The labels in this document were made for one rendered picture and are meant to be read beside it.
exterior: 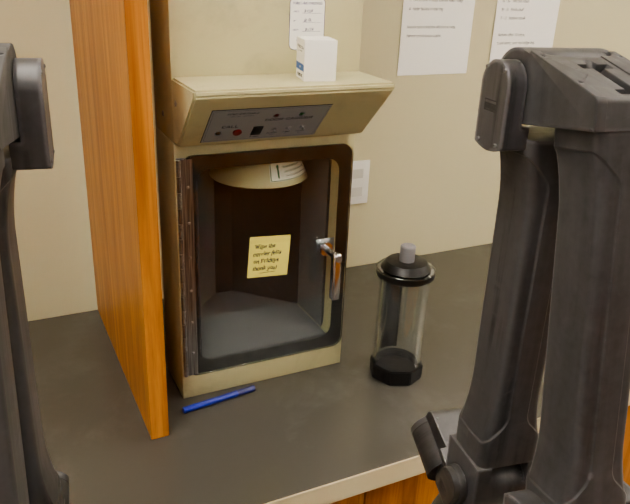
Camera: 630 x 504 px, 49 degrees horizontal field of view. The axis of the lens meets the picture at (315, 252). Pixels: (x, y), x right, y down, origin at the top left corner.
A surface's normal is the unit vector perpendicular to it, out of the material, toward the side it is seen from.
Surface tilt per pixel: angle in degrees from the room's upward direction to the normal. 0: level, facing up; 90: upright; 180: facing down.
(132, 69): 90
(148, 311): 90
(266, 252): 90
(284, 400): 0
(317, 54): 90
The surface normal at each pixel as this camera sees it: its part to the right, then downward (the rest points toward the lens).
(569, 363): -0.94, 0.08
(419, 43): 0.44, 0.37
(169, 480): 0.04, -0.92
